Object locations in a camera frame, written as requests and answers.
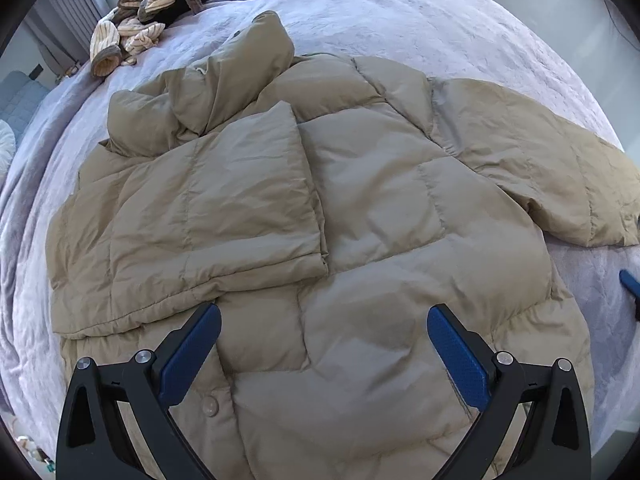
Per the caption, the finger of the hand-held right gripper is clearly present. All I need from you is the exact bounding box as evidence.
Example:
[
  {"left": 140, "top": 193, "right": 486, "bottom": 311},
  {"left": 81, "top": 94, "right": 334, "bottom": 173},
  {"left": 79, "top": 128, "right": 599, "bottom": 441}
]
[{"left": 619, "top": 269, "right": 640, "bottom": 322}]

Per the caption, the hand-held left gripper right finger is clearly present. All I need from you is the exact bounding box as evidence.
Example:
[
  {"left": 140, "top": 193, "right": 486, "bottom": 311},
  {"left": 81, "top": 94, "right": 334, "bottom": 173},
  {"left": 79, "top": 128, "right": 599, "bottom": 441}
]
[{"left": 426, "top": 304, "right": 593, "bottom": 480}]

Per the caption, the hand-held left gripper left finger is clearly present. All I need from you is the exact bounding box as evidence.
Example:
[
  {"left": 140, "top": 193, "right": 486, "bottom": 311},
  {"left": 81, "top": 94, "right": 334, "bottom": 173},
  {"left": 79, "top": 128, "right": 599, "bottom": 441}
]
[{"left": 56, "top": 302, "right": 223, "bottom": 480}]

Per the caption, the beige puffer jacket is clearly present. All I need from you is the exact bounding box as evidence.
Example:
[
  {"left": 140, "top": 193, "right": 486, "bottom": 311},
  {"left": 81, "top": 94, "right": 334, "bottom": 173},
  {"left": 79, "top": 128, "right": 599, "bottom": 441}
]
[{"left": 45, "top": 10, "right": 640, "bottom": 480}]

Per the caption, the white round cushion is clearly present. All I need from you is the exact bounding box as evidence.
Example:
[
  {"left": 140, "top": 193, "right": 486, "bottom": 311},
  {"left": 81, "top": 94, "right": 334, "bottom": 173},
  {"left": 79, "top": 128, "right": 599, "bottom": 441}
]
[{"left": 0, "top": 120, "right": 17, "bottom": 177}]

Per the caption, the blue quilted chair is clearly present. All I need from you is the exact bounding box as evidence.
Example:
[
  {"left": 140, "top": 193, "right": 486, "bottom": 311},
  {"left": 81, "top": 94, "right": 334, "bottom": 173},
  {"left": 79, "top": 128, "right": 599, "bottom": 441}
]
[{"left": 0, "top": 71, "right": 52, "bottom": 142}]

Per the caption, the lavender bed blanket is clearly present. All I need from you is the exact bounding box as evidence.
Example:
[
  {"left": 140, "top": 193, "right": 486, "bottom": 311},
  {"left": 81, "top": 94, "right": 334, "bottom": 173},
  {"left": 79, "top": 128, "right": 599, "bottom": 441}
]
[{"left": 0, "top": 0, "right": 632, "bottom": 461}]

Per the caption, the cream striped garment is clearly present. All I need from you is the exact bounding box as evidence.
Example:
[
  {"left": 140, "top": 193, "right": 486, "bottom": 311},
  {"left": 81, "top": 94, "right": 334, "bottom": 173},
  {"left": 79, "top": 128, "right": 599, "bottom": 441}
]
[{"left": 90, "top": 0, "right": 202, "bottom": 79}]

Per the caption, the grey curtain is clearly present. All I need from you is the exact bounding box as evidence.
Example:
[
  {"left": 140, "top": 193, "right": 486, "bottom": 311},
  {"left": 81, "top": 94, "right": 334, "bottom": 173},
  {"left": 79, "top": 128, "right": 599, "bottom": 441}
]
[{"left": 22, "top": 0, "right": 110, "bottom": 73}]

